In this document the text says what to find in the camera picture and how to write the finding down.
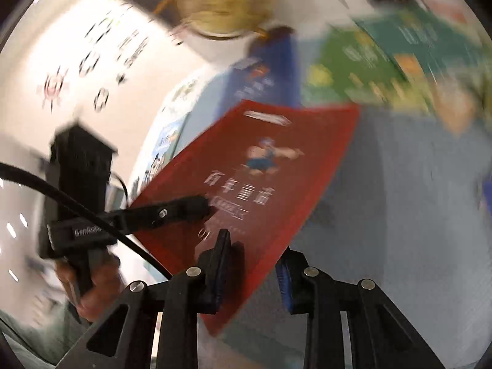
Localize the plain blue book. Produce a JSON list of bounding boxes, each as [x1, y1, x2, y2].
[[219, 25, 302, 110]]

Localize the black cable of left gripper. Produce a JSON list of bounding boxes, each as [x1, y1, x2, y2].
[[0, 162, 173, 279]]

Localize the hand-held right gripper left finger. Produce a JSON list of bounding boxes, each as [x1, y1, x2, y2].
[[56, 228, 232, 369]]

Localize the dark teal floral book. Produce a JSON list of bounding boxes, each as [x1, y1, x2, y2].
[[354, 2, 485, 85]]

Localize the person's left hand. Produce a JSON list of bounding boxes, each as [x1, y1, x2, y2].
[[56, 252, 125, 323]]

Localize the light blue cartoon figures book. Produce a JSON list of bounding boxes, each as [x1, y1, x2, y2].
[[129, 111, 193, 200]]

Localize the black lettering wall sticker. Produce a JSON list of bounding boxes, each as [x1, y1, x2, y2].
[[115, 31, 150, 70]]

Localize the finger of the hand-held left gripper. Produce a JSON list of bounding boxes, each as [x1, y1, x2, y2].
[[109, 195, 216, 235]]

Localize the light blue textured mat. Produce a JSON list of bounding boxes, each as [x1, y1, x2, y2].
[[146, 58, 492, 369]]

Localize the mid green floral book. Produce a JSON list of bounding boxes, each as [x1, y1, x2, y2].
[[300, 27, 408, 104]]

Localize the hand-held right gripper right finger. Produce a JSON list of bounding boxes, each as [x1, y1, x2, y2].
[[275, 249, 446, 369]]

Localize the dark red book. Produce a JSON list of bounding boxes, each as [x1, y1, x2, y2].
[[129, 99, 361, 337]]

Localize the person's left forearm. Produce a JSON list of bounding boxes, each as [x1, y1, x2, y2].
[[0, 304, 95, 367]]

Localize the yellow antique globe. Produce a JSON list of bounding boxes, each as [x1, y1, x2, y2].
[[154, 0, 293, 41]]

